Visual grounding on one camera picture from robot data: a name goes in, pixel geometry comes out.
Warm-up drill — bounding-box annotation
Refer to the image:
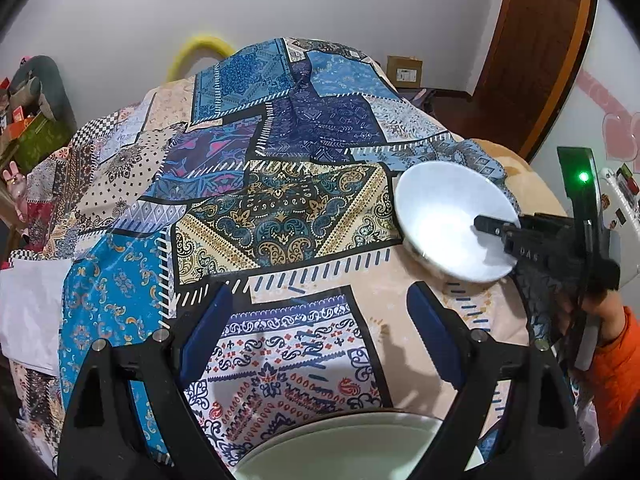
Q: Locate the white bowl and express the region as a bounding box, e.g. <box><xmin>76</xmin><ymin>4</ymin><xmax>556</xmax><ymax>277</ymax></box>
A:
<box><xmin>394</xmin><ymin>162</ymin><xmax>520</xmax><ymax>284</ymax></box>

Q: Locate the mint green bowl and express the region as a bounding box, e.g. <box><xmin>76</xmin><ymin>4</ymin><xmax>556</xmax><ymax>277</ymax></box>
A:
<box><xmin>233</xmin><ymin>409</ymin><xmax>485</xmax><ymax>480</ymax></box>

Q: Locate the orange sleeve forearm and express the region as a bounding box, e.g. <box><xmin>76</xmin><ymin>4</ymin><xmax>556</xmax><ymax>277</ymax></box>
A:
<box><xmin>586</xmin><ymin>307</ymin><xmax>640</xmax><ymax>445</ymax></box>

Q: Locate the right hand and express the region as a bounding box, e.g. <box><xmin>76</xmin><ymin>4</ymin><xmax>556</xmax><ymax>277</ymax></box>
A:
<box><xmin>556</xmin><ymin>290</ymin><xmax>626</xmax><ymax>344</ymax></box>

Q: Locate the white folded cloth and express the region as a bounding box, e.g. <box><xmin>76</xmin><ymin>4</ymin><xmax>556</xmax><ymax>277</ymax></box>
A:
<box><xmin>0</xmin><ymin>259</ymin><xmax>72</xmax><ymax>376</ymax></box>

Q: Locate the cardboard box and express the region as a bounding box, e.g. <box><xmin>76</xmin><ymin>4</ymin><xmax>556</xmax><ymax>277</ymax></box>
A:
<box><xmin>386</xmin><ymin>55</ymin><xmax>423</xmax><ymax>89</ymax></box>

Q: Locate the patchwork patterned bedspread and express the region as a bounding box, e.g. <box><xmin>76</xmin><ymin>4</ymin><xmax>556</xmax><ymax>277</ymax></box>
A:
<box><xmin>2</xmin><ymin>38</ymin><xmax>568</xmax><ymax>479</ymax></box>

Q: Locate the brown wooden door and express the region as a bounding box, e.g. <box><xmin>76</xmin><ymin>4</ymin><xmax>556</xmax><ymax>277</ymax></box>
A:
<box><xmin>476</xmin><ymin>0</ymin><xmax>594</xmax><ymax>158</ymax></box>

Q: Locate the green box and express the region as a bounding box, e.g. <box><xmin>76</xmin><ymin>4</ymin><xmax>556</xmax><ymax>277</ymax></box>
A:
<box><xmin>11</xmin><ymin>114</ymin><xmax>73</xmax><ymax>174</ymax></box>

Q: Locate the yellow hoop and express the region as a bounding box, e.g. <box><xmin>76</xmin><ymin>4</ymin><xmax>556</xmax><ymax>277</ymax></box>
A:
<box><xmin>165</xmin><ymin>34</ymin><xmax>235</xmax><ymax>82</ymax></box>

